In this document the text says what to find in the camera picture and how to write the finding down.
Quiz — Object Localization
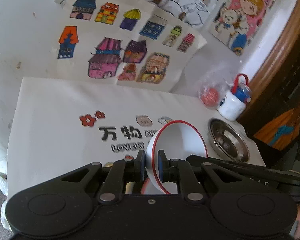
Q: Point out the large steel plate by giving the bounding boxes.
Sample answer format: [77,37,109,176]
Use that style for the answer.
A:
[207,118,250,163]

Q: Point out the orange robed figure painting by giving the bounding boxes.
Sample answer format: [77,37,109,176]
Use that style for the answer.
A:
[253,108,300,151]

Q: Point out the white printed table mat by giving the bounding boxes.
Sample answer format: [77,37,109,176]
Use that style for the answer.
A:
[6,76,267,203]

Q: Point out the white bottle blue lid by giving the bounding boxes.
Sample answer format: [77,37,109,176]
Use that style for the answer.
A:
[217,73,252,121]

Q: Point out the red ball in plastic bag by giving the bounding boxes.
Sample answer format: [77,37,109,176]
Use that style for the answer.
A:
[198,76,229,109]

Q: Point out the houses drawing poster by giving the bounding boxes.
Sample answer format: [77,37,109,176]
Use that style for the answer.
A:
[56,0,206,92]

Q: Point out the brown wooden door frame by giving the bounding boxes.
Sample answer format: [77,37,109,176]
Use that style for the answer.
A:
[238,0,300,133]

